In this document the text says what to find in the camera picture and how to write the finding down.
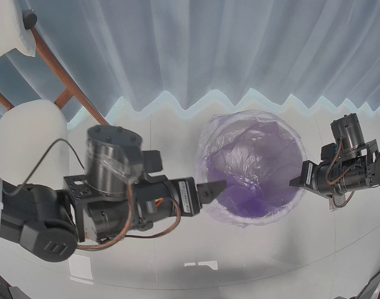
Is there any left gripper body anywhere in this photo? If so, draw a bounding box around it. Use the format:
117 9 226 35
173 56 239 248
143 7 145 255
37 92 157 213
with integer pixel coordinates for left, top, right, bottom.
132 177 203 230

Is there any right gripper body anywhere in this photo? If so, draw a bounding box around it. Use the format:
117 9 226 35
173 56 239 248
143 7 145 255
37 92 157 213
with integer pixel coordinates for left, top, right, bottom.
300 160 343 195

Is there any purple plastic bag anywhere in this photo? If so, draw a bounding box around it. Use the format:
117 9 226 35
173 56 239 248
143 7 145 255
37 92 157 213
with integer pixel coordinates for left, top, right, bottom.
194 110 304 229

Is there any white cushioned wooden chair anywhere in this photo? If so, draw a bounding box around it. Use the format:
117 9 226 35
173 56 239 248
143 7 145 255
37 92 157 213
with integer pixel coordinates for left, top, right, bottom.
0 0 112 195

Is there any pale blue curtain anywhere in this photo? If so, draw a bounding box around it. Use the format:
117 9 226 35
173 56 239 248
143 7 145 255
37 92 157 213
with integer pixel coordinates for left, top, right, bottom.
0 0 380 127

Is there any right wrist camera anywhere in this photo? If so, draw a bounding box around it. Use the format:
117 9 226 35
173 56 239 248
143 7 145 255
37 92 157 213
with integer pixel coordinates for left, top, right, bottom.
321 143 338 163

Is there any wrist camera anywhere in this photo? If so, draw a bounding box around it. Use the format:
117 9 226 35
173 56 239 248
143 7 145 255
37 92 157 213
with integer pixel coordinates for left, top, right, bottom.
142 150 164 174
321 143 338 163

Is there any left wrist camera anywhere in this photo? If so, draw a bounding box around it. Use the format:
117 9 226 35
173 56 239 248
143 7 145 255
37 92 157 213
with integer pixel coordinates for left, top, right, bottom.
142 150 164 174

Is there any black cable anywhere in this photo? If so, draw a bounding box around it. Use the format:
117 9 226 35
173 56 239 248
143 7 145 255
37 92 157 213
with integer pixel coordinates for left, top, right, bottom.
0 138 86 197

